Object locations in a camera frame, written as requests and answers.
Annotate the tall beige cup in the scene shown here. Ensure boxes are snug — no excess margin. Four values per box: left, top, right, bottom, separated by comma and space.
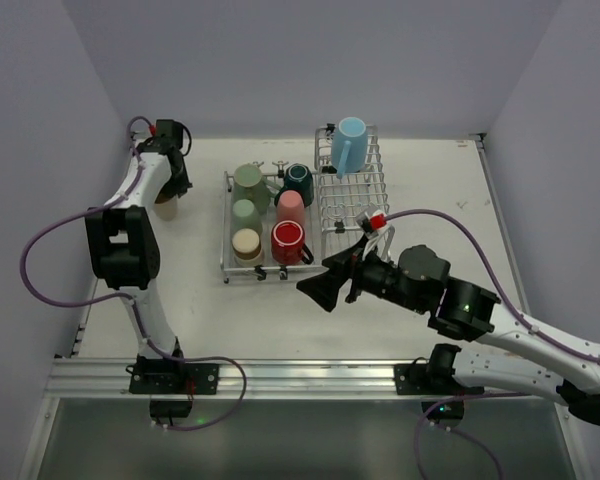
153, 193, 178, 221

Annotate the cream brown cup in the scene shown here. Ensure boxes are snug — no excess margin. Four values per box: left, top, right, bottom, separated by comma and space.
231, 228, 264, 268

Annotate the light blue mug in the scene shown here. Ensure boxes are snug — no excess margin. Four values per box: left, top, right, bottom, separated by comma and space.
331, 117, 368, 179

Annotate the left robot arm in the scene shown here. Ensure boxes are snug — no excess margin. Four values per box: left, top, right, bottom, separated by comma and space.
85, 119, 192, 366

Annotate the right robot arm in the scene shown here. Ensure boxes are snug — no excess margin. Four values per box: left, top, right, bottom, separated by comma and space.
296, 240, 600, 426

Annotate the red mug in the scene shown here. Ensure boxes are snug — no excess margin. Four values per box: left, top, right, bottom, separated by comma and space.
271, 220, 314, 266

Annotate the sage green mug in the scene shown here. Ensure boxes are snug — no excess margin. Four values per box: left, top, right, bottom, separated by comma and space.
232, 164, 282, 215

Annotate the light green cup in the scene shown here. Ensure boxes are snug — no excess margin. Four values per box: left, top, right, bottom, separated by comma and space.
232, 199, 263, 235

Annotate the pink cup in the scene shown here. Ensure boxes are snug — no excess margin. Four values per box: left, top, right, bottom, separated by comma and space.
276, 190, 305, 226

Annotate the dark teal mug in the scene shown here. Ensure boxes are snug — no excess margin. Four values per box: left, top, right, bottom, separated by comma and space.
281, 163, 314, 208

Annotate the right controller box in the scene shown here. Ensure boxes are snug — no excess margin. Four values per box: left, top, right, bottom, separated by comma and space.
426, 401, 465, 428

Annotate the controller box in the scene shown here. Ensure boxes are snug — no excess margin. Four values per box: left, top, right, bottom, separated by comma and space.
149, 400, 193, 426
426, 401, 465, 428

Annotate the left controller box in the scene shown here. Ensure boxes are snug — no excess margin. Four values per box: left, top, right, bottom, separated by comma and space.
149, 400, 193, 426

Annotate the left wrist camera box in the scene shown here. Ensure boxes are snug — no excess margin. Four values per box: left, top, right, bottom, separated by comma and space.
153, 119, 184, 149

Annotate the silver wire dish rack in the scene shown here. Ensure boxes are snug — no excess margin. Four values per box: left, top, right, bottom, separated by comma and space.
220, 124, 389, 284

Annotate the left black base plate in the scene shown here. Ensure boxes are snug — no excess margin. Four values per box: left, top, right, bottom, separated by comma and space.
125, 356, 220, 396

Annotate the aluminium mounting rail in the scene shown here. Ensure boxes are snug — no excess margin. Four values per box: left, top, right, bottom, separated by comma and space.
44, 356, 531, 401

